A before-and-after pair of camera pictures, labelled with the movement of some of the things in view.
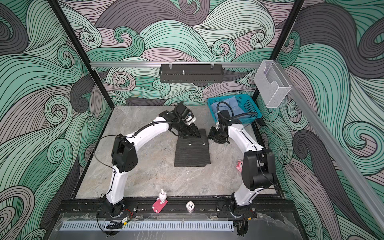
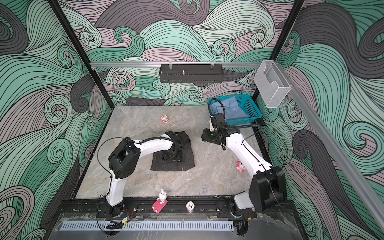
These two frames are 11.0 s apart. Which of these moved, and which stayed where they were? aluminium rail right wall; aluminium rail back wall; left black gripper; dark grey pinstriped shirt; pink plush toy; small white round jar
Moved: left black gripper; dark grey pinstriped shirt
Stayed: aluminium rail right wall; pink plush toy; aluminium rail back wall; small white round jar
